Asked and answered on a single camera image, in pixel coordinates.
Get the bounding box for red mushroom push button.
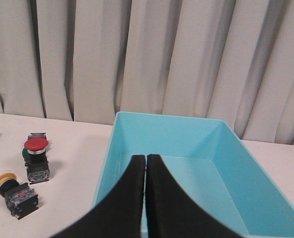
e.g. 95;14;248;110
24;137;50;184

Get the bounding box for yellow push button lying sideways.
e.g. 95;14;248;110
0;172;39;220

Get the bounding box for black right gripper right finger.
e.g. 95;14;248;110
146;154;240;238

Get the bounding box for light blue plastic box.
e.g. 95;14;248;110
93;112;294;238

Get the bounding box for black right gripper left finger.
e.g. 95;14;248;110
53;155;146;238

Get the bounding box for white pleated curtain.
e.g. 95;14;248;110
0;0;294;145

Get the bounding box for green mushroom push button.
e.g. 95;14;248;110
21;132;47;166

